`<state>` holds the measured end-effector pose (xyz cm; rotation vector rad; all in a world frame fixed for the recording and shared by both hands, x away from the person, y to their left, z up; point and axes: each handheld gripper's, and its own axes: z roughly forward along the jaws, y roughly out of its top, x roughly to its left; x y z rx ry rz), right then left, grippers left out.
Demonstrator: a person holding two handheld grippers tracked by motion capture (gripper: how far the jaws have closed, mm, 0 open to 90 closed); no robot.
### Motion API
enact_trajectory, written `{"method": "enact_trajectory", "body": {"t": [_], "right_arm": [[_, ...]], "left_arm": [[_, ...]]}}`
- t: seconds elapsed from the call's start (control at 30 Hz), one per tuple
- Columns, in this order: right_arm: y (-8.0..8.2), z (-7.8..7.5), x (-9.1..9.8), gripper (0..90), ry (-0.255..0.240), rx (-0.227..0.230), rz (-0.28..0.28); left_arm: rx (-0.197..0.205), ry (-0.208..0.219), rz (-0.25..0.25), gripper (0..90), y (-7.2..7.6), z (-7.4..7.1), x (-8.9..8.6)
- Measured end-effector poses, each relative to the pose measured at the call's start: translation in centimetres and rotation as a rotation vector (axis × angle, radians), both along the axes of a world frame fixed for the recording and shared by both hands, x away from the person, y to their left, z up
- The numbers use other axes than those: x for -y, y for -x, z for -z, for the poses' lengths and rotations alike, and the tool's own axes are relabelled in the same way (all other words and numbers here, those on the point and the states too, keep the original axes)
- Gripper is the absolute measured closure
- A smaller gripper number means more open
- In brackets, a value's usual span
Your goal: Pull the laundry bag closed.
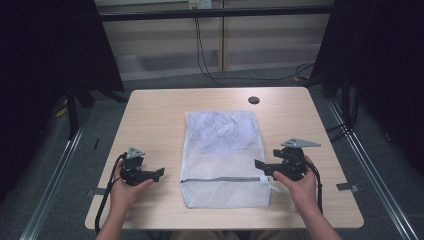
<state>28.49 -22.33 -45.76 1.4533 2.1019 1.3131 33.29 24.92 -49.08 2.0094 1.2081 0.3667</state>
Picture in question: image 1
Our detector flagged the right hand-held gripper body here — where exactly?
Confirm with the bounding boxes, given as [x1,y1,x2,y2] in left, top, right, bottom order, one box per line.
[273,137,322,182]

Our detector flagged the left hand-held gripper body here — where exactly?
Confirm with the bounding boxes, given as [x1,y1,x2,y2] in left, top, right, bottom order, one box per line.
[119,146,158,187]

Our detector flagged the white mesh laundry bag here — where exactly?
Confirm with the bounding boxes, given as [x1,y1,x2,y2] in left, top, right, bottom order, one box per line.
[179,109,274,210]

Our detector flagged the person's left hand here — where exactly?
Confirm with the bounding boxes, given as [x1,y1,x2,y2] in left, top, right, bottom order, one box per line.
[109,175,155,214]

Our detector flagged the person's right hand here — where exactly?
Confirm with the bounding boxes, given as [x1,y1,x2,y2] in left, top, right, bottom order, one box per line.
[272,155,318,214]

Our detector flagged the grey tape strip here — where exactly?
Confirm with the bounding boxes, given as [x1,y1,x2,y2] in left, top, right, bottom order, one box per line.
[335,182,361,194]
[85,187,108,198]

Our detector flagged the white cloth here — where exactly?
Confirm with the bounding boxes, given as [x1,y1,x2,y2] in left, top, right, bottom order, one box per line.
[189,111,261,154]

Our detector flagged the person's legs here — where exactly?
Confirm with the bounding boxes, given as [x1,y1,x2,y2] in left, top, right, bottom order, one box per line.
[169,229,303,240]

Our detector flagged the black metal stand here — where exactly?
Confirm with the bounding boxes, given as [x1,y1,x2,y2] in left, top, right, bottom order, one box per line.
[64,83,82,141]

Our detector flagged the black curtain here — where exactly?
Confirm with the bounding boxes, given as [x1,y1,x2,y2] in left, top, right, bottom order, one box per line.
[308,0,424,176]
[0,0,126,204]

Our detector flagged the black horizontal bar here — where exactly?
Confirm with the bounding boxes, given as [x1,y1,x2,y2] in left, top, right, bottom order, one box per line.
[99,5,335,22]

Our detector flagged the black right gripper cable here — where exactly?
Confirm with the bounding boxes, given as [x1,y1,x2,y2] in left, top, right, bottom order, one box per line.
[304,161,324,215]

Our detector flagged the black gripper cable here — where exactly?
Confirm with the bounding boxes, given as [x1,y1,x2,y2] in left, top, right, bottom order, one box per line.
[304,161,324,215]
[94,152,128,234]

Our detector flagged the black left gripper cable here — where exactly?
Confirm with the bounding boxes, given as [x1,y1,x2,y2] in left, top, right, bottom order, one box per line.
[94,152,128,234]

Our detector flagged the black floor cables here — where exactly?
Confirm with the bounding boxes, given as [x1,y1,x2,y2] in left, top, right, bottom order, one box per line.
[325,91,361,144]

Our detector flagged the metal floor rail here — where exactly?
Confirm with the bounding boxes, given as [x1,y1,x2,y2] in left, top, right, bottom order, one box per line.
[325,98,420,240]
[19,121,89,240]

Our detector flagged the black wall cables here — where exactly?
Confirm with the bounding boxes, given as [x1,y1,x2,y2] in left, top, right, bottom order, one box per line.
[194,17,315,88]

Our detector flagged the white wall outlet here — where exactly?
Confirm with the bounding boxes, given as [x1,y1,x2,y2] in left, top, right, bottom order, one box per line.
[188,0,214,10]

